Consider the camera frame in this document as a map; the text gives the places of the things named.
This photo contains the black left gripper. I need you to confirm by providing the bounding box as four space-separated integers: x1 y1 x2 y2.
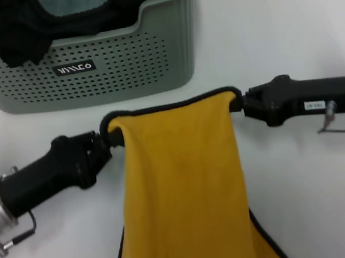
0 127 134 221

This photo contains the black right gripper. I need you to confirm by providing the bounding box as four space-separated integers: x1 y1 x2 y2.
225 66 345 134

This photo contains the yellow towel with black edge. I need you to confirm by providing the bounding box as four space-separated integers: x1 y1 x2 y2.
85 80 295 258

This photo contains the green perforated storage box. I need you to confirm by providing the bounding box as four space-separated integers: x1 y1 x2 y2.
0 0 216 120

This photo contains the teal towel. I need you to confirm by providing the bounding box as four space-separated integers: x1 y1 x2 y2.
35 0 123 21

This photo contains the black cloth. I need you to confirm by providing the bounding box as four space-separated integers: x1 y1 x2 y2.
0 0 200 71

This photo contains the silver right cable connector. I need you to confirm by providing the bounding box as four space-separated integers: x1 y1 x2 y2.
320 99 341 128

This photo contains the silver cable connector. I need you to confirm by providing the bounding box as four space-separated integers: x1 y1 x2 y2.
0 237 17 258
320 99 341 128

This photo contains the dark left gripper cable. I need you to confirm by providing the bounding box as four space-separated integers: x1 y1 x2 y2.
8 209 40 245

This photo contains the silver left cable connector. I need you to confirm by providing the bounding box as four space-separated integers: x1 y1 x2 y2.
0 237 17 258

